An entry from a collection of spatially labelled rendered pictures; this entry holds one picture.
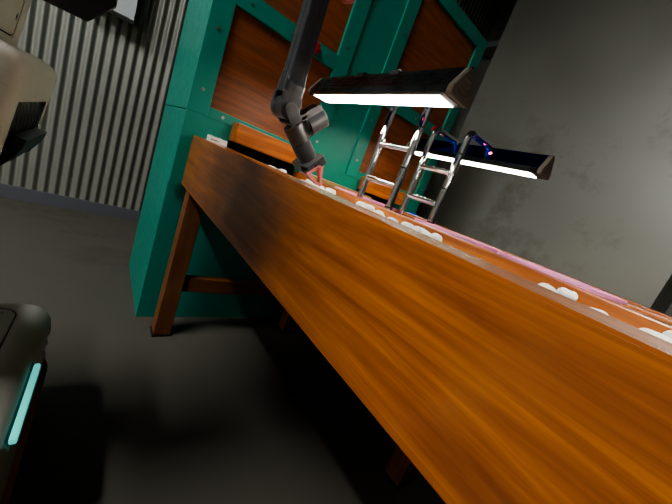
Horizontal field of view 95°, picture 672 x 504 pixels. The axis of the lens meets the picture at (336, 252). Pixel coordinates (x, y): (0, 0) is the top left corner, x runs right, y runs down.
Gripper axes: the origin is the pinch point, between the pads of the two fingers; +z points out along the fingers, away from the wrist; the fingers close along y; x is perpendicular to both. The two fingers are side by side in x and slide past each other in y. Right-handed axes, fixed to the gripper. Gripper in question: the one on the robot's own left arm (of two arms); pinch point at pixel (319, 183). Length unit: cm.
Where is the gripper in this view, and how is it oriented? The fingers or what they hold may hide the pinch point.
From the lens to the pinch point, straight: 101.2
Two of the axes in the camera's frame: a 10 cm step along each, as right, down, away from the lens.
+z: 3.5, 7.1, 6.1
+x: -7.7, 5.9, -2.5
